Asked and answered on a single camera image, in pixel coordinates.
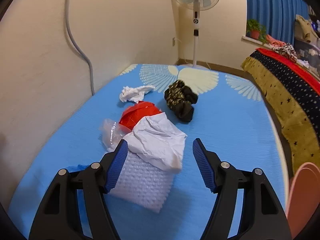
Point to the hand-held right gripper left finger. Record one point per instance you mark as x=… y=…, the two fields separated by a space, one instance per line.
x=116 y=165

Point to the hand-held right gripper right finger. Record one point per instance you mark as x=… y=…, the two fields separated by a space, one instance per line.
x=203 y=165

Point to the white bubble wrap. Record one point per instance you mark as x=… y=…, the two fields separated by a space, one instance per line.
x=142 y=185

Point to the white paper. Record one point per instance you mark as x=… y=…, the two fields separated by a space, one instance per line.
x=155 y=142

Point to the white tissue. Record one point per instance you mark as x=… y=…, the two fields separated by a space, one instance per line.
x=130 y=93

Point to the pink trash bin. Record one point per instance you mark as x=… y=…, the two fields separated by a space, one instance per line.
x=305 y=200

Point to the clear plastic bag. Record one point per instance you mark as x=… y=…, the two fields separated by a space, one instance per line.
x=111 y=135

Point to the blue plastic bag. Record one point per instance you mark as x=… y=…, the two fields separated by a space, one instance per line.
x=80 y=167

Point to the blue table mat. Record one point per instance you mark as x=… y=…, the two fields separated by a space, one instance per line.
x=225 y=130

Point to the red shiny package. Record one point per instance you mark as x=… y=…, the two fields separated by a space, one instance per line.
x=135 y=116

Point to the black and gold cloth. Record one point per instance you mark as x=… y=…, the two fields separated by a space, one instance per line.
x=180 y=105

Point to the red starred bed blanket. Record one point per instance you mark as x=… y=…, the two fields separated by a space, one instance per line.
x=287 y=92

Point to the white windowsill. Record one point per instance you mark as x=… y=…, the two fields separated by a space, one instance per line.
x=250 y=40

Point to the black white striped cloth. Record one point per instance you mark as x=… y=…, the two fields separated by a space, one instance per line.
x=286 y=51

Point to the pink cloth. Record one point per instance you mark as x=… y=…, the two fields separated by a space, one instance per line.
x=273 y=40

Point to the potted green plant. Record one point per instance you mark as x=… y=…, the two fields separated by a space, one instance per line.
x=255 y=30

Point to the clear storage box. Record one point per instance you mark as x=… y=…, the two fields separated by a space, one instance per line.
x=308 y=52

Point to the beige coat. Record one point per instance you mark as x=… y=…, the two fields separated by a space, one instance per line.
x=303 y=27

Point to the blue curtain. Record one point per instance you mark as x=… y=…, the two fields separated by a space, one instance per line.
x=270 y=5

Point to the white wall socket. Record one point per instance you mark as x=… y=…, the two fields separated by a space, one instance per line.
x=174 y=42

